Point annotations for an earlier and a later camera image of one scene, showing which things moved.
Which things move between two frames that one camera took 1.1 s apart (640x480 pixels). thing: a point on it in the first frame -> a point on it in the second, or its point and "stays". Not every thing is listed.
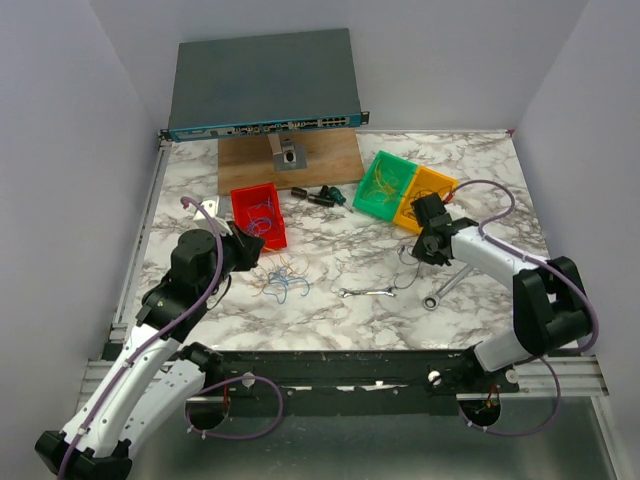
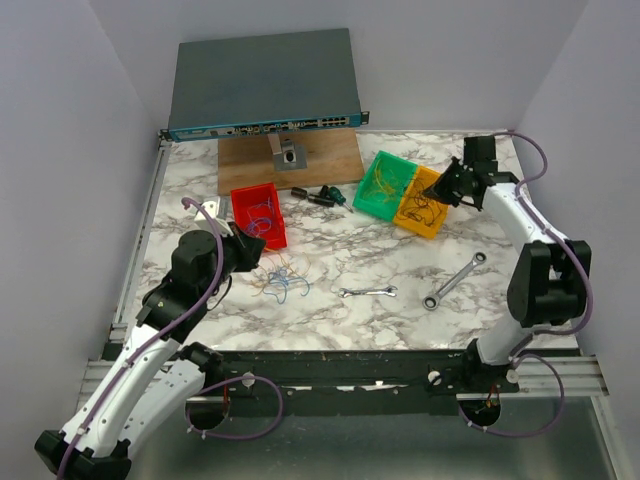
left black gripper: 249,248 stays
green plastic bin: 384,181 stays
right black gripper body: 422,249 -> 467,172
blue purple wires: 279,270 stays
